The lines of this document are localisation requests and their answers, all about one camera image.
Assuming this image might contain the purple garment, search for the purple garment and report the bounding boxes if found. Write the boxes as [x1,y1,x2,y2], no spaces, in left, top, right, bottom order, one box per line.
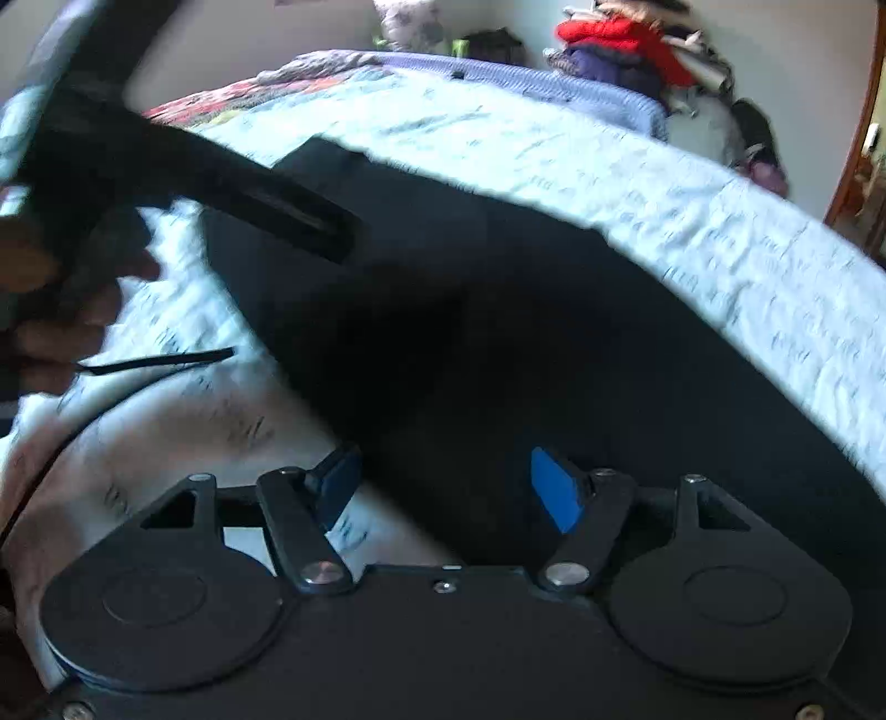
[564,45,666,98]

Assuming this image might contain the floral pillow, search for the floral pillow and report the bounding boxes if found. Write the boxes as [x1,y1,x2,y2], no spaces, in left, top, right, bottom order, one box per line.
[374,0,447,51]

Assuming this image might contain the pile of clothes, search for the pile of clothes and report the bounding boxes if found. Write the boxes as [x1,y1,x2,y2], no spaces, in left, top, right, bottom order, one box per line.
[543,0,790,198]

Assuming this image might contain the wooden door frame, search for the wooden door frame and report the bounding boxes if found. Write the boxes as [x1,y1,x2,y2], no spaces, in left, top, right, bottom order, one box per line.
[823,42,886,259]

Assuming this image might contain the red jacket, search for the red jacket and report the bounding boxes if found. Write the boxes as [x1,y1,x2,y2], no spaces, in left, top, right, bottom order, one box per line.
[555,17,697,88]

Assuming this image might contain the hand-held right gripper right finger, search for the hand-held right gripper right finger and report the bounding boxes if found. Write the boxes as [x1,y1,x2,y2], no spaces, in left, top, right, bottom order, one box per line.
[532,447,753,594]

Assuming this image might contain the green plastic chair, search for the green plastic chair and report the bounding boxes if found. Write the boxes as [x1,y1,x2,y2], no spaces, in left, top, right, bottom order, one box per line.
[370,31,475,63]

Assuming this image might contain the person's left hand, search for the person's left hand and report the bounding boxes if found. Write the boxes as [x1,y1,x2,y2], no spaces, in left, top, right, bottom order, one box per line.
[0,216,162,399]

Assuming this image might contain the pink bag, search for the pink bag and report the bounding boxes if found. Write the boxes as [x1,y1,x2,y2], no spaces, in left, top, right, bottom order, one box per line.
[744,161,790,198]

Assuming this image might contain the black strap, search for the black strap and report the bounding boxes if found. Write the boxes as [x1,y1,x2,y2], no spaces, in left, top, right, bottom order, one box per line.
[76,348,237,379]

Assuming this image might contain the colourful patchwork quilt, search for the colourful patchwork quilt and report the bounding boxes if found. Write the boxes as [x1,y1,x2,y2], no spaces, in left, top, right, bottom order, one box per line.
[142,75,340,129]

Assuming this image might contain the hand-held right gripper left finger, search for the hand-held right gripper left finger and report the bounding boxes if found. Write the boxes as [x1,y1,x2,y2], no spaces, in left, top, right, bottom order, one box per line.
[142,444,365,596]

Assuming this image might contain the black pants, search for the black pants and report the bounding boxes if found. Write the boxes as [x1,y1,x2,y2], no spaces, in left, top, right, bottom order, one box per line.
[199,136,886,628]

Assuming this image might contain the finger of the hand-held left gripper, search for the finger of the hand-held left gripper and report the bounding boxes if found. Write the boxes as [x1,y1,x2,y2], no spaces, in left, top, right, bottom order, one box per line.
[142,125,362,265]

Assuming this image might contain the black bag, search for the black bag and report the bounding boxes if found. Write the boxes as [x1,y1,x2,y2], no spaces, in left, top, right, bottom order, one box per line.
[460,28,533,70]

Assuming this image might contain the black backpack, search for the black backpack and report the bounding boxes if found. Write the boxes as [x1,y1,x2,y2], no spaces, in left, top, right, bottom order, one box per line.
[730,99,783,174]

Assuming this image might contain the white script-printed bedsheet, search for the white script-printed bedsheet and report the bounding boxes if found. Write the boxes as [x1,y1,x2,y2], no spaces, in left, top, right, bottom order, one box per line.
[0,65,886,628]

